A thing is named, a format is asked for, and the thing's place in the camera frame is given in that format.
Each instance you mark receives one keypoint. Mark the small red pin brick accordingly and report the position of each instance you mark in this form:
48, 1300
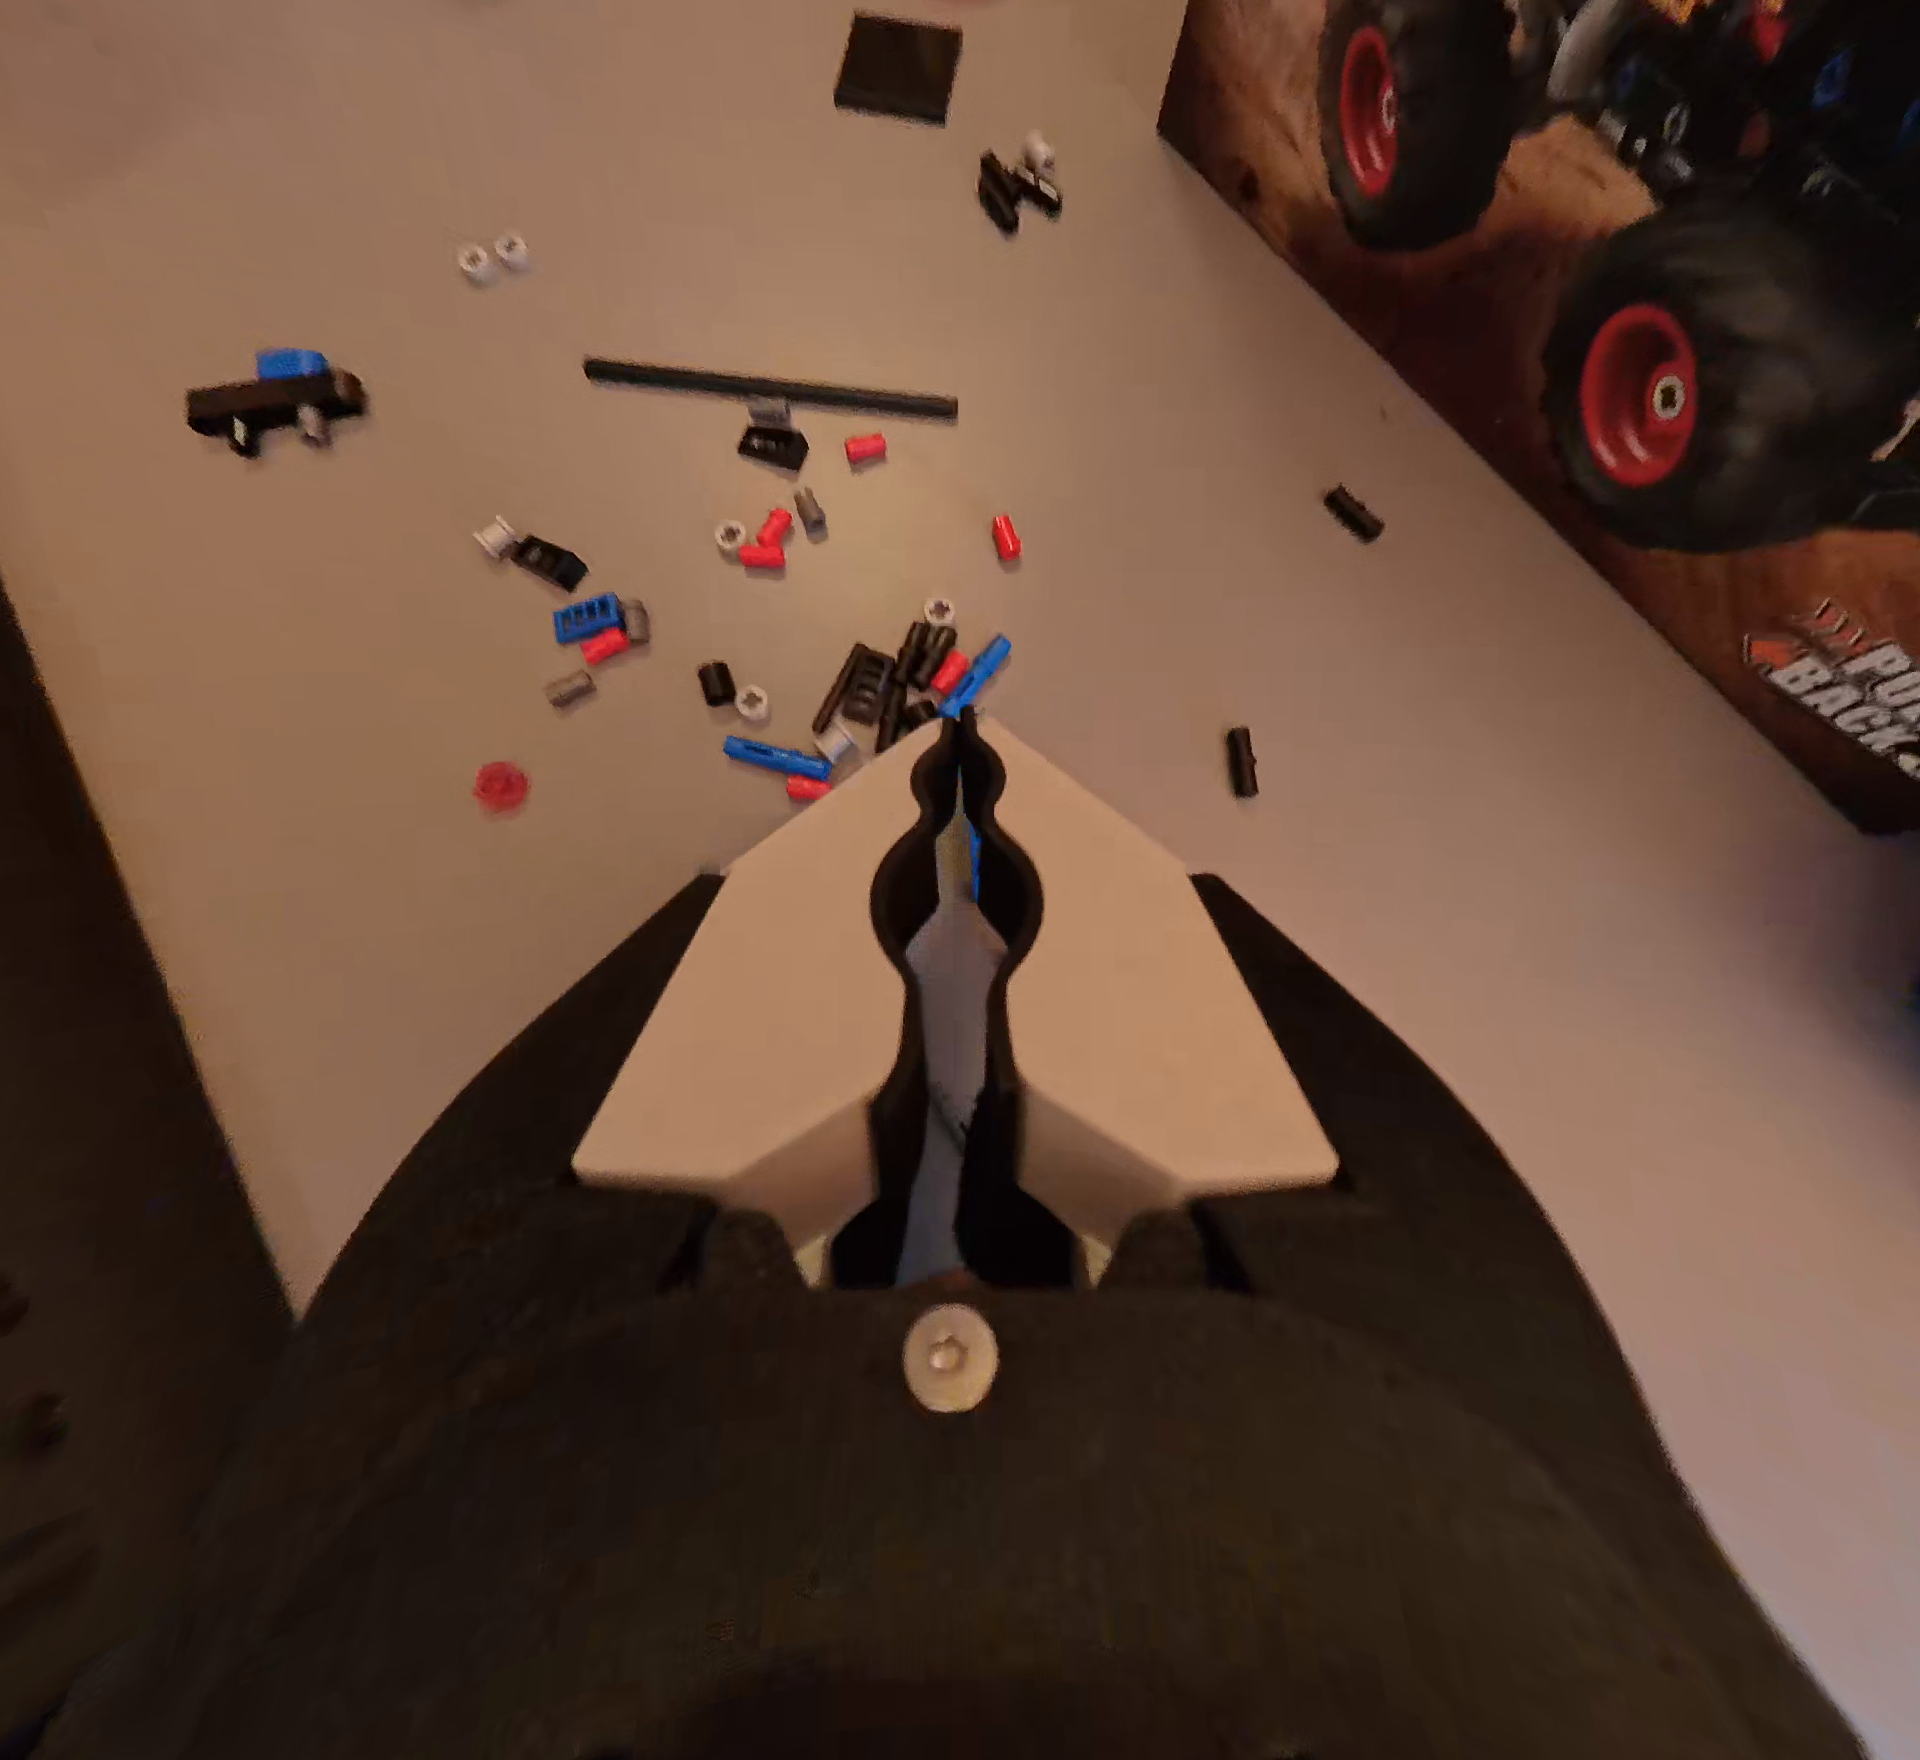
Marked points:
776, 526
866, 450
1008, 539
762, 554

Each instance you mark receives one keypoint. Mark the grey desk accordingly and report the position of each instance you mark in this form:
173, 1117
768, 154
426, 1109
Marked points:
1200, 366

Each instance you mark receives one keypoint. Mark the blue grille tile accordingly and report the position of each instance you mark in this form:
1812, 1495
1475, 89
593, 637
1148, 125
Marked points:
587, 617

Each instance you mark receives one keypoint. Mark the small red round brick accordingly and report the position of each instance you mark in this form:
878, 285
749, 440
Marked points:
501, 786

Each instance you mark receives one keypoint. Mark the blue angled holed beam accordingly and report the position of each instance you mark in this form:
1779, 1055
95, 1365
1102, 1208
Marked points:
975, 853

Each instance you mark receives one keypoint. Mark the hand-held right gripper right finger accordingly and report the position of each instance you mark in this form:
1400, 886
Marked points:
1170, 1040

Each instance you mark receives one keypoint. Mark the black pins with white bush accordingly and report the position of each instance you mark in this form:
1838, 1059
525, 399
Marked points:
996, 191

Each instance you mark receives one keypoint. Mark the grey axle pin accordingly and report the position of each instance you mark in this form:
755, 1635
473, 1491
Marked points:
315, 425

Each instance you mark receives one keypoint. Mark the blue connector brick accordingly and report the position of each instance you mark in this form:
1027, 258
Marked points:
294, 364

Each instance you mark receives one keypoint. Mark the small black hollow brick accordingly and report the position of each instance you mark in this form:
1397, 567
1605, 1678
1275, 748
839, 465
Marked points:
550, 563
776, 447

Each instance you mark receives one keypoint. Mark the black square printed tile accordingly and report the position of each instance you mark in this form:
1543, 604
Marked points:
899, 68

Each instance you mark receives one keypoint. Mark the black pin connector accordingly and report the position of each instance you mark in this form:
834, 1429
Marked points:
1354, 515
1243, 763

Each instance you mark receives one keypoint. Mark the dark grey pin brick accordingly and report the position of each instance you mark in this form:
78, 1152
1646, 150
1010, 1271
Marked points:
811, 508

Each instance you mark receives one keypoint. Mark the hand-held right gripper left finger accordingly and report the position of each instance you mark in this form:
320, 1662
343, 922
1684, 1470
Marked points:
734, 1040

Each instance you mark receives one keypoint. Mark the cluster of black pins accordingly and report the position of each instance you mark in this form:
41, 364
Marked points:
1040, 195

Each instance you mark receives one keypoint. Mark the toy truck set box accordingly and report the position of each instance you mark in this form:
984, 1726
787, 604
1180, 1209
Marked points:
1576, 214

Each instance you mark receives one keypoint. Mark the pile of small toy bricks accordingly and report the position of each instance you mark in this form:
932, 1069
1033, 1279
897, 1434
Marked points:
870, 687

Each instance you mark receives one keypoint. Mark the dark grey holed beam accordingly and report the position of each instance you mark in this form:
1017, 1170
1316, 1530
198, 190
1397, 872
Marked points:
276, 399

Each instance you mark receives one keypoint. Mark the long black axle rod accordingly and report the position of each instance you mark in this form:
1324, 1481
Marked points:
774, 389

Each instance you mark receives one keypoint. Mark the grey pin connector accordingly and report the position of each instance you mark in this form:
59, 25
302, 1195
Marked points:
770, 414

